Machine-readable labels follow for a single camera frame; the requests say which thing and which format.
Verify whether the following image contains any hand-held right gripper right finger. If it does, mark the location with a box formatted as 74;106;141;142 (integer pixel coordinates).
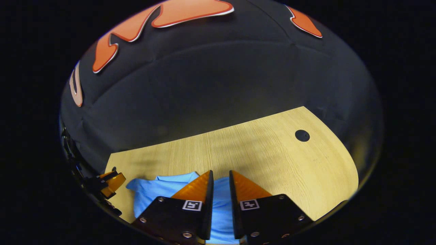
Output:
229;170;314;245

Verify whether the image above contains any light blue T-shirt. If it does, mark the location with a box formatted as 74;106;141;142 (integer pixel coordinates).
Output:
126;171;240;245

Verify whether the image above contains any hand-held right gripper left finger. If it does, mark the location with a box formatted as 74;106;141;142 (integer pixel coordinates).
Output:
131;170;214;245

